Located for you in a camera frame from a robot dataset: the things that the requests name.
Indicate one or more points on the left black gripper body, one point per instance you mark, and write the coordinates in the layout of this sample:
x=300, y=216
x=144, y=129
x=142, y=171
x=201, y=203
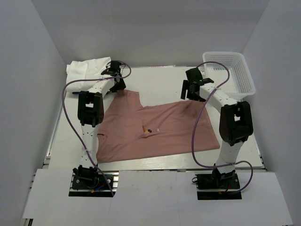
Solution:
x=120, y=74

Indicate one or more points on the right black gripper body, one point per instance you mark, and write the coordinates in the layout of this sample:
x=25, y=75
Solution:
x=190, y=91

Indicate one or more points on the white t-shirt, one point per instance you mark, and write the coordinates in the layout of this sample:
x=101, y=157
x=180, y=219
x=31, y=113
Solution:
x=85, y=70

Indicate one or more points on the pink printed t-shirt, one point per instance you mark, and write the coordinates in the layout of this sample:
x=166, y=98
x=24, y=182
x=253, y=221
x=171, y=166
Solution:
x=132, y=131

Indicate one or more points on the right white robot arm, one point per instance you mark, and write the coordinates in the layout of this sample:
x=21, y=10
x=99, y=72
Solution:
x=235, y=125

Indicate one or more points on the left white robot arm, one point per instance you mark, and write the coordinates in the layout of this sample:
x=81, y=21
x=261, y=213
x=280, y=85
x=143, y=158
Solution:
x=91, y=110

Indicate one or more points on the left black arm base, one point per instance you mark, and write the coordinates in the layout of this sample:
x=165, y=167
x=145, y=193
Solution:
x=89, y=182

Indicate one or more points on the white plastic mesh basket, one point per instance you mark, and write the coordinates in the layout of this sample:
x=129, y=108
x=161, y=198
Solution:
x=220, y=66

